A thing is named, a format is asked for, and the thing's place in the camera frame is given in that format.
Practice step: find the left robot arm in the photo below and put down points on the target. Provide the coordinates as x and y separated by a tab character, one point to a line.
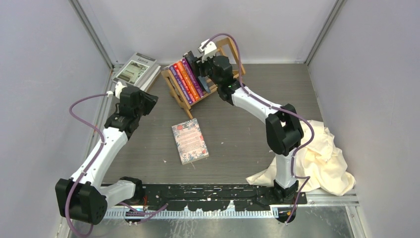
81	197

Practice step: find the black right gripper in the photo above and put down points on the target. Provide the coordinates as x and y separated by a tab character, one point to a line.
195	65

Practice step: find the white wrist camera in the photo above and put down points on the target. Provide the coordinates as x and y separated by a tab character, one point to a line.
117	90
208	50

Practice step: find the stack of grey magazines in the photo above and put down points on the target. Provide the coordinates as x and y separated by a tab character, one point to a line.
140	71

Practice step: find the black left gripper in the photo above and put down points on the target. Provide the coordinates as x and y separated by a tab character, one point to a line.
150	100

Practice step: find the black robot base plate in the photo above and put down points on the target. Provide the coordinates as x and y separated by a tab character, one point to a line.
215	197

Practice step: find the floral Louisa May Alcott book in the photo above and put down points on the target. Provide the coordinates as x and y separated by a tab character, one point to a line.
189	141

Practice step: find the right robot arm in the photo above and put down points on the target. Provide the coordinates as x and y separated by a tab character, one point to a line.
283	129

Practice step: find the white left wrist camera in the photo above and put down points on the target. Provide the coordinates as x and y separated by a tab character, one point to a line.
117	90

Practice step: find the blue Nineteen Eighty-Four book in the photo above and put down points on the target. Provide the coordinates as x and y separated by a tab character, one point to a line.
203	84

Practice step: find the magenta paperback book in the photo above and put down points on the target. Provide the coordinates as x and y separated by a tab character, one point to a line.
192	78

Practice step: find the cream cloth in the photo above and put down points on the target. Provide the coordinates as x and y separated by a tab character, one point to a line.
324	163

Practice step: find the orange 78-Storey Treehouse book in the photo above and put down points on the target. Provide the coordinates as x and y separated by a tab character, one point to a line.
191	85

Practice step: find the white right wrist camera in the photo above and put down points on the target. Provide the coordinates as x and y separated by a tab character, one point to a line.
208	50

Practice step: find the red Treehouse book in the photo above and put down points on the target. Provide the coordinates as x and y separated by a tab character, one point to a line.
181	74

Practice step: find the wooden book rack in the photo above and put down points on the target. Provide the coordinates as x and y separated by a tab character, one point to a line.
226	47

